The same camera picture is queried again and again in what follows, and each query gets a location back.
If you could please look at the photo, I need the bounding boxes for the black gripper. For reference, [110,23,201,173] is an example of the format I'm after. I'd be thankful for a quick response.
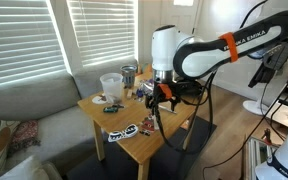
[145,81,182,113]

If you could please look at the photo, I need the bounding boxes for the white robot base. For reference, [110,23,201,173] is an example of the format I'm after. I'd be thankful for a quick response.
[254,100,288,180]

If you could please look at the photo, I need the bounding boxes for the translucent plastic cup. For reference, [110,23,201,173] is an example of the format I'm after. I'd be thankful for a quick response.
[99,72,124,105]

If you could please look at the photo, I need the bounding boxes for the silver pen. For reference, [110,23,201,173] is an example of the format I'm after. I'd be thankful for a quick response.
[157,104,178,115]

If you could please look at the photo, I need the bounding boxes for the red white card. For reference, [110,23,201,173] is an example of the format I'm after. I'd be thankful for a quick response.
[140,115,156,133]

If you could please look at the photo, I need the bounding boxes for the small black toy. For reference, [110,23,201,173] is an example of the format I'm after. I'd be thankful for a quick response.
[138,129,152,137]

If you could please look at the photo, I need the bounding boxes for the wooden table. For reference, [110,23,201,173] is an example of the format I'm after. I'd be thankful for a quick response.
[76,71,207,180]

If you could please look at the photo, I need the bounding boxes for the metal tumbler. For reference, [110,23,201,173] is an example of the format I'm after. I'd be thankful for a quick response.
[119,64,138,90]

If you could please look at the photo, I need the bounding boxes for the white black sunglasses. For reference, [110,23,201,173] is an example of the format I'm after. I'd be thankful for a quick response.
[107,123,140,144]

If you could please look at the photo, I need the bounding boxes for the green toy car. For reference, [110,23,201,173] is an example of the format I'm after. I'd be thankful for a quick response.
[102,103,125,114]

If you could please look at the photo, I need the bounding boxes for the dark blue rug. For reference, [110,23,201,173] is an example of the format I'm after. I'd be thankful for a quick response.
[65,115,219,180]

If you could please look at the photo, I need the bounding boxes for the round white coaster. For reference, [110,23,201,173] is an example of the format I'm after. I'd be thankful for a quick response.
[91,93,109,106]

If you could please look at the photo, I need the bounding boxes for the white door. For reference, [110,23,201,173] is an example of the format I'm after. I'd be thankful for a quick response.
[159,0,200,31]

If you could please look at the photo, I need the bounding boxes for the white window blind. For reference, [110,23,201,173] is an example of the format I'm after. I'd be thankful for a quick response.
[66,0,139,68]
[0,0,67,90]

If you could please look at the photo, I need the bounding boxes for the white standing fan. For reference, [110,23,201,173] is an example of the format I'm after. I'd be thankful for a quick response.
[242,41,288,117]

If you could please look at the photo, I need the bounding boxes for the red black clamp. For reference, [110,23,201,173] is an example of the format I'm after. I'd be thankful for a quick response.
[261,127,274,146]

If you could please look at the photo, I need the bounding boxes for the gray sofa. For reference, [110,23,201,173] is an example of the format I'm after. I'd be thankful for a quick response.
[0,59,140,180]

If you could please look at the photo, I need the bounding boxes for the red paisley pillow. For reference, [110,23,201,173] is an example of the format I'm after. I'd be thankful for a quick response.
[7,119,42,157]

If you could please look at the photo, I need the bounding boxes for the white cushion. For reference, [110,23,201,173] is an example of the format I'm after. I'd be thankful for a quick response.
[0,154,64,180]

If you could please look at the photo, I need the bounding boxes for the orange cable strap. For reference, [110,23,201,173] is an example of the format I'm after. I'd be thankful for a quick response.
[218,31,240,64]
[156,83,174,101]

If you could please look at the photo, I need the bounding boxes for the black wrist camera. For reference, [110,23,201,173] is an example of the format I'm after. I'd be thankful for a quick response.
[176,81,204,98]

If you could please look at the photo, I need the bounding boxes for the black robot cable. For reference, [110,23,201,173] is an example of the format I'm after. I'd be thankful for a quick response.
[152,71,217,156]

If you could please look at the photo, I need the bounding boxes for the black floor cable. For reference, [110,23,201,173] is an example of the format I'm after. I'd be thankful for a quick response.
[201,59,288,172]

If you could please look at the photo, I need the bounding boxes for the metal frame stand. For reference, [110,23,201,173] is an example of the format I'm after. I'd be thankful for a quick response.
[241,134,276,180]

